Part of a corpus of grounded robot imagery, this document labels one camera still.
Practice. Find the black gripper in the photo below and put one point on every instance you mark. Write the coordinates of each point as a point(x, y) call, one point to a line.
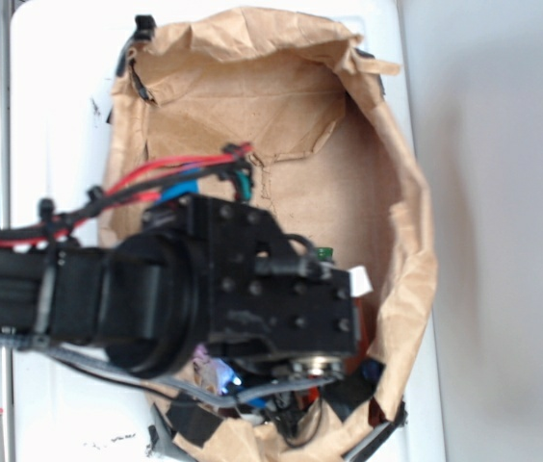
point(251, 293)

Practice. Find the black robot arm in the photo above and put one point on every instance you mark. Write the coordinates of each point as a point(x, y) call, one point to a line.
point(119, 299)

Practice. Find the orange toy carrot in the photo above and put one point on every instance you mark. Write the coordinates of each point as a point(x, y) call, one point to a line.
point(325, 254)

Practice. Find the blue plastic bottle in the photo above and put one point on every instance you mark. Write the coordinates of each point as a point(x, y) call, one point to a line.
point(178, 190)

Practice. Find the brown paper bag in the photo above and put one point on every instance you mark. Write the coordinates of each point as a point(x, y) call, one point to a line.
point(332, 164)

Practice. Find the white plastic tray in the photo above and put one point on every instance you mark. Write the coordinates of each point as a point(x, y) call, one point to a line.
point(63, 60)

